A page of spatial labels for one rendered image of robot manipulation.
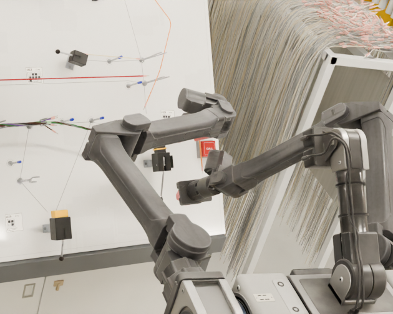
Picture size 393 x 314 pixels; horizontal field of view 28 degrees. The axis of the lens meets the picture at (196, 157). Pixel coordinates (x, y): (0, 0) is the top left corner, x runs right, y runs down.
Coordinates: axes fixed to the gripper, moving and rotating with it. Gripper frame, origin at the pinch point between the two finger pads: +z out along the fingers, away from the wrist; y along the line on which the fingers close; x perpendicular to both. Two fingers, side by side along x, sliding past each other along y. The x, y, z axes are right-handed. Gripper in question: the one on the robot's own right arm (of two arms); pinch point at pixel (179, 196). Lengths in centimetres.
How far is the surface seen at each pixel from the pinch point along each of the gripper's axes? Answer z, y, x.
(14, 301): 34, 42, 22
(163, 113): 12.0, -6.3, -27.9
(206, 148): 10.6, -18.8, -15.5
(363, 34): -14, -72, -46
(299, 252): 132, -144, 21
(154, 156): 7.3, 2.1, -13.6
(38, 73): 10, 34, -41
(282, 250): 134, -136, 19
